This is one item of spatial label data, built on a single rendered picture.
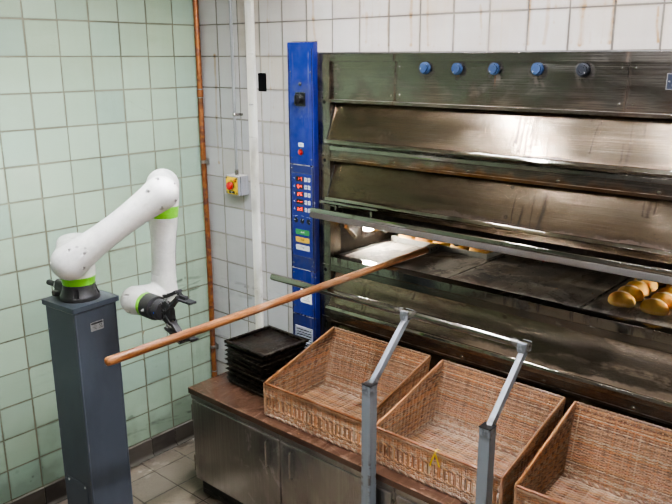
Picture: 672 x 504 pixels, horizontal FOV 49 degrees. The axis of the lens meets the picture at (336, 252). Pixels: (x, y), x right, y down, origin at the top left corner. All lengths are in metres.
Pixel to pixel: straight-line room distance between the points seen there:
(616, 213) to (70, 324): 2.00
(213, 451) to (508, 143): 1.95
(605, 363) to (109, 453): 1.94
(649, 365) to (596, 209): 0.57
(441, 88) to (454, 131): 0.18
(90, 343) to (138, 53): 1.50
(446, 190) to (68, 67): 1.76
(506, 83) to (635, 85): 0.47
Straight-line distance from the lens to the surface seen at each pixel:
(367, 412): 2.70
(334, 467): 3.02
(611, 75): 2.67
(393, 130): 3.11
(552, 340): 2.91
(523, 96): 2.81
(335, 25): 3.30
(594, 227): 2.71
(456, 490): 2.74
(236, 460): 3.49
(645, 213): 2.67
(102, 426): 3.09
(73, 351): 2.94
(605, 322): 2.79
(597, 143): 2.69
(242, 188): 3.73
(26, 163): 3.48
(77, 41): 3.59
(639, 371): 2.81
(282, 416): 3.20
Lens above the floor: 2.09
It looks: 15 degrees down
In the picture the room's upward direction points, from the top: straight up
